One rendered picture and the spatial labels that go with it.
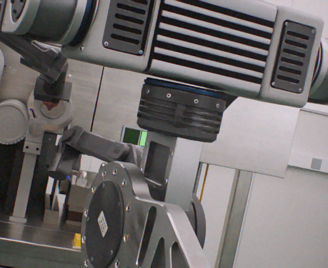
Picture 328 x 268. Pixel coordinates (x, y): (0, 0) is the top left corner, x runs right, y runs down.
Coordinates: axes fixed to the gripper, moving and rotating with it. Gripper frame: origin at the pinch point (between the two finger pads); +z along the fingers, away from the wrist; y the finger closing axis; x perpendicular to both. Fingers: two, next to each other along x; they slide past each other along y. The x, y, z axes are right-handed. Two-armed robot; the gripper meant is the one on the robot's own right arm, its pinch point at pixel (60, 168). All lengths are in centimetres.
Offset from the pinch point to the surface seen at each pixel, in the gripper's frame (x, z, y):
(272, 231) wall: 87, 254, 175
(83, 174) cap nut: -2.1, -3.3, 6.9
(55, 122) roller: 10.6, -9.3, -4.4
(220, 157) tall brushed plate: 24, 21, 58
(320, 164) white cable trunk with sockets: 132, 222, 197
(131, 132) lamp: 26.6, 19.3, 23.5
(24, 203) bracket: -13.1, 0.1, -8.7
